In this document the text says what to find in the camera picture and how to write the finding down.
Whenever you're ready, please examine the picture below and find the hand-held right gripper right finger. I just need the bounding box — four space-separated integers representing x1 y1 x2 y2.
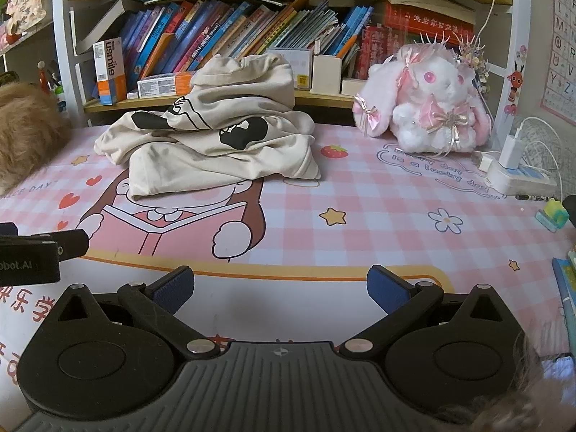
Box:
339 265 523 361

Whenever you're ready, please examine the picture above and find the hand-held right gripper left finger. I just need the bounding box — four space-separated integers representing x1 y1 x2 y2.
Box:
53 266 221 361

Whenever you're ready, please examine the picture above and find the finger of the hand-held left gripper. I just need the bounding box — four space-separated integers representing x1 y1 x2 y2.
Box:
19 229 89 262

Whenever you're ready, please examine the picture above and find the cream printed t-shirt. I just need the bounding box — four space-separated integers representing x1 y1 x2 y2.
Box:
94 53 323 199

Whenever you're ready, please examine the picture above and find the pink checked cartoon desk mat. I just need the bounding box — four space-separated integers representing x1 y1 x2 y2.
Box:
0 121 576 415

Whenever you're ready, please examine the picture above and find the brown furry plush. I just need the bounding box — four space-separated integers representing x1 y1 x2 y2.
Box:
0 82 73 195

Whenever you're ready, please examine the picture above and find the small white plug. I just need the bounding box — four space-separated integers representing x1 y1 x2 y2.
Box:
472 150 496 172

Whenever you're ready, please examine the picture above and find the tall white orange box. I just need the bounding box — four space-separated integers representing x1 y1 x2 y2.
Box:
93 37 129 107

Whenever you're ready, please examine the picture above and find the fuzzy beige sleeve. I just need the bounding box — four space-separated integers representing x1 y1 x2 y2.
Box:
432 324 576 432

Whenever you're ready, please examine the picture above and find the blue book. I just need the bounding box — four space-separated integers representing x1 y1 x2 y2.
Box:
552 256 576 327

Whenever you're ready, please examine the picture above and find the green yellow correction tape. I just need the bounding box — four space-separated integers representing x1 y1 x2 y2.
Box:
535 199 569 234

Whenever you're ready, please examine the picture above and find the white charger plug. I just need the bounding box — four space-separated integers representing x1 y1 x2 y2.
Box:
497 134 523 170

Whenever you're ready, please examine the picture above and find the flat white orange box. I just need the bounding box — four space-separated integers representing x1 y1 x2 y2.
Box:
136 71 199 99

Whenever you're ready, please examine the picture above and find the pink white plush bunny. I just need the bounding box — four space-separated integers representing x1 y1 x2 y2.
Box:
353 38 494 154

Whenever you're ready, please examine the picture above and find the wooden bookshelf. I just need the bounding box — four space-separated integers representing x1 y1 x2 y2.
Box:
53 0 528 127

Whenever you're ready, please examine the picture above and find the small white box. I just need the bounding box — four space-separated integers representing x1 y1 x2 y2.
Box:
341 77 368 96

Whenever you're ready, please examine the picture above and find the cream pen holder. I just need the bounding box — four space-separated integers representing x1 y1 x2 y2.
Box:
311 53 344 96

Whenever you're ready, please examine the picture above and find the clear labelled box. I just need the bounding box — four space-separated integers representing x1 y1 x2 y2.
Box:
267 47 314 90

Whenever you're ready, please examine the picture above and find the cartoon deer sticker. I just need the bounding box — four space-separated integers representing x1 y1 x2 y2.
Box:
503 45 528 118

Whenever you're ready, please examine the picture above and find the dried flower bouquet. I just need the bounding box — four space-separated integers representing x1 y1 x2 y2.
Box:
454 31 492 87

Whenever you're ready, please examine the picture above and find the row of colourful books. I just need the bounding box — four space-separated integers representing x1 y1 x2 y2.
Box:
118 0 375 96

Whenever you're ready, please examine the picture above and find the red thick book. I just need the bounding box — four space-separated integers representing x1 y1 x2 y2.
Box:
382 1 477 40

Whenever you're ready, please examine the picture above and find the alphabet wall poster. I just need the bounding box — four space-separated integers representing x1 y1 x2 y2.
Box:
539 0 576 127

